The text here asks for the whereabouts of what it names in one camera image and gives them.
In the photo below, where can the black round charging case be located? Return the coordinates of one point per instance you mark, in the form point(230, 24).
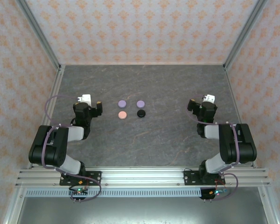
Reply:
point(141, 113)

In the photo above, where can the pink round charging case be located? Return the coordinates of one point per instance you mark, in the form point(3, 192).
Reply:
point(122, 115)

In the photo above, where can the aluminium table edge rail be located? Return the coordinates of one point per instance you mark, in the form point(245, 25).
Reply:
point(53, 93)
point(232, 93)

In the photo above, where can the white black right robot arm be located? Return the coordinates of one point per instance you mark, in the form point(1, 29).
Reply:
point(235, 144)

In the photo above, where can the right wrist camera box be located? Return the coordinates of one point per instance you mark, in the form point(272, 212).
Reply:
point(210, 98)

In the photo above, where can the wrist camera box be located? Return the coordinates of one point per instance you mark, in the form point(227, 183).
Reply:
point(85, 98)
point(210, 98)

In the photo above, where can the small controller circuit board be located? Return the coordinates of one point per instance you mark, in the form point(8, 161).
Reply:
point(79, 191)
point(215, 192)

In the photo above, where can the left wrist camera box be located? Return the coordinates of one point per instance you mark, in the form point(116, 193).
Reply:
point(85, 98)

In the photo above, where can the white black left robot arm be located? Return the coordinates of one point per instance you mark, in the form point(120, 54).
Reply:
point(49, 144)

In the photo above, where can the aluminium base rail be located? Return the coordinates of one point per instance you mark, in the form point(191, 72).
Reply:
point(142, 177)

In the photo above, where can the aluminium frame corner post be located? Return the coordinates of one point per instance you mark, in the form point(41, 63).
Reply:
point(37, 32)
point(245, 35)

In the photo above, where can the grey metal panel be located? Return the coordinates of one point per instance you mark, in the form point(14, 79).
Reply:
point(142, 210)

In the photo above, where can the purple round charging case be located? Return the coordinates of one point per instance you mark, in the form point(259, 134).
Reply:
point(140, 103)
point(122, 103)

